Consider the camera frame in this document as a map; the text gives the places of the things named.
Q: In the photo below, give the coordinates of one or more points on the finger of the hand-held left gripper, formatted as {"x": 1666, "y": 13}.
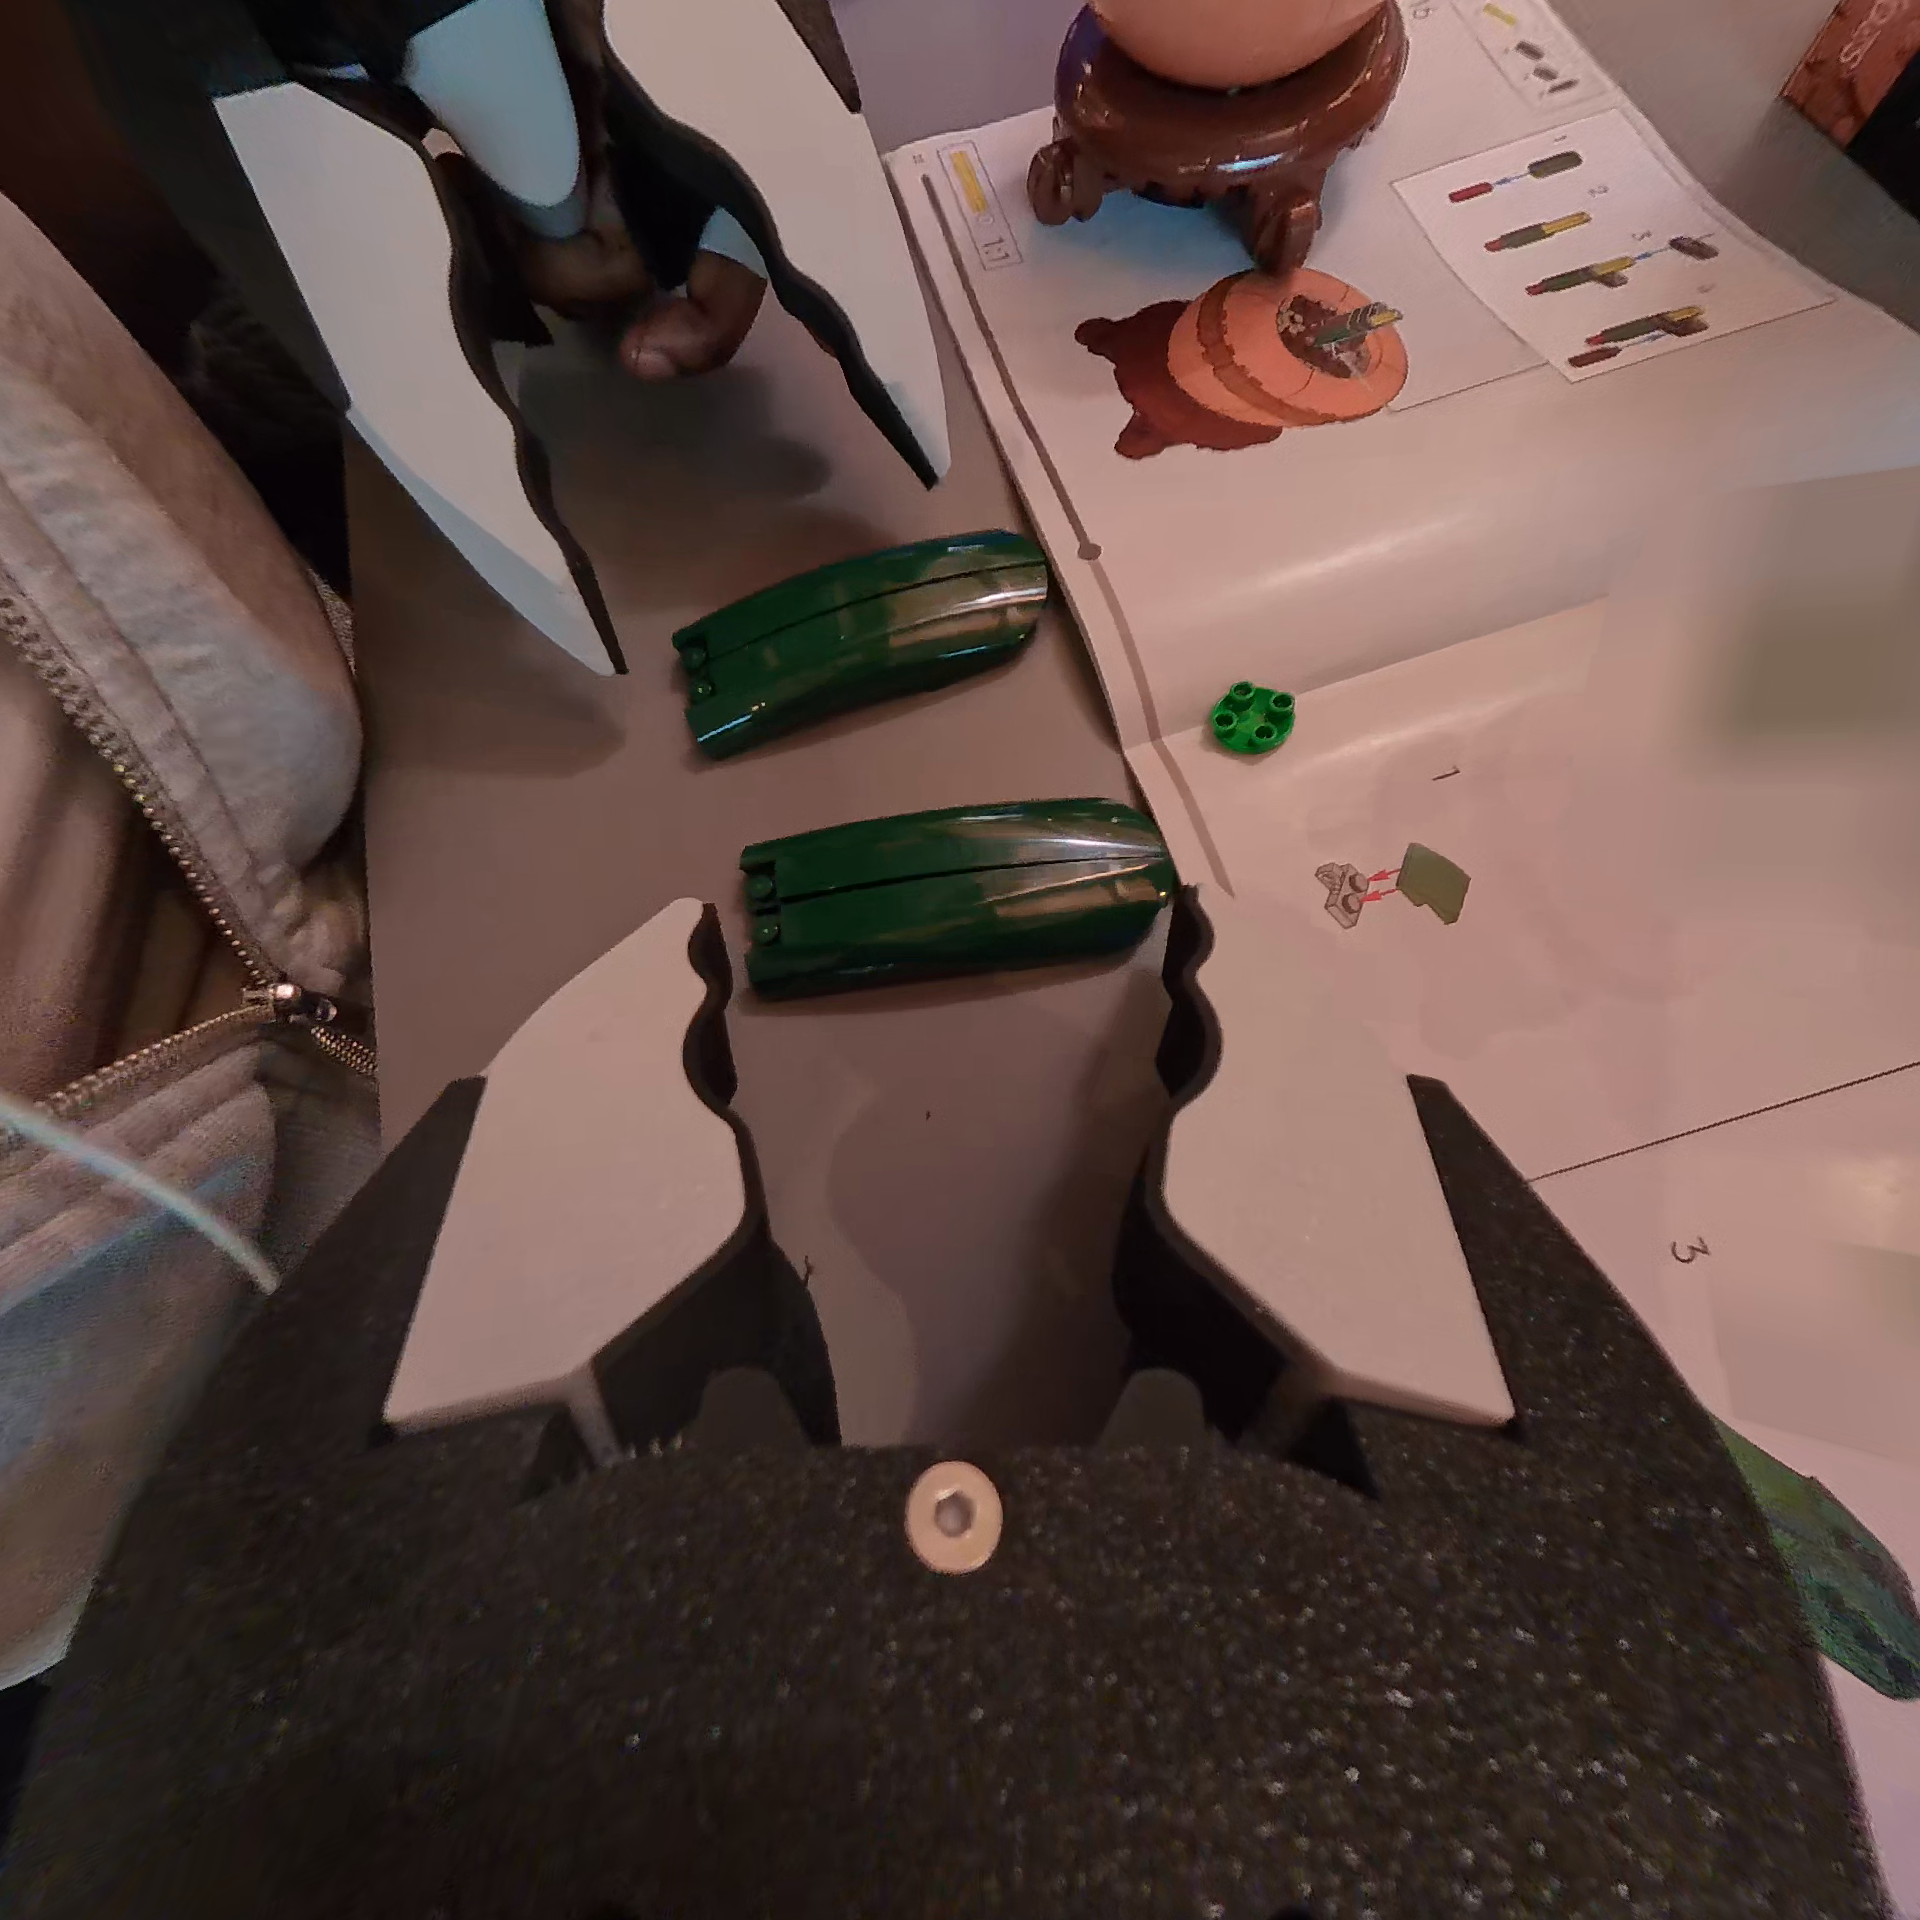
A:
{"x": 404, "y": 345}
{"x": 841, "y": 225}

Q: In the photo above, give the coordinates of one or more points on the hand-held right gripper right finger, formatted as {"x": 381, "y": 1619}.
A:
{"x": 1321, "y": 1231}

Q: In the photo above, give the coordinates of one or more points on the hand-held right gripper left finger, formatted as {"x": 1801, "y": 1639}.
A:
{"x": 585, "y": 1201}

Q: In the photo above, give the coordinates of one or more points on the peach brick flower pot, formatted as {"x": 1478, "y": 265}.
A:
{"x": 1230, "y": 135}

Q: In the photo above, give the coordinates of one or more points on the grey desk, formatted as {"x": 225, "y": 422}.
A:
{"x": 930, "y": 1170}

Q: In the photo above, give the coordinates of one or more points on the building instruction booklet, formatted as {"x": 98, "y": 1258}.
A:
{"x": 1500, "y": 900}

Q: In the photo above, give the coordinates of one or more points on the small green round brick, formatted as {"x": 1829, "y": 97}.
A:
{"x": 1255, "y": 721}

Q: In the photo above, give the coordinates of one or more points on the orchid building set box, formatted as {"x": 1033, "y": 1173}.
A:
{"x": 1860, "y": 68}

